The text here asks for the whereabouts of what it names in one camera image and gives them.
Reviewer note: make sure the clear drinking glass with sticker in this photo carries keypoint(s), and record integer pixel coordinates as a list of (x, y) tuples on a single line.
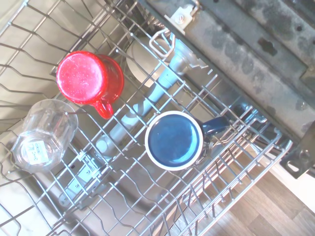
[(44, 137)]

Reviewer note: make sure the red speckled enamel mug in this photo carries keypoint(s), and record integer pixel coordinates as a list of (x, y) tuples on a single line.
[(81, 76)]

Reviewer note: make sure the stainless steel dishwasher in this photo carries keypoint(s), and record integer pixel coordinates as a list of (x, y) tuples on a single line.
[(246, 49)]

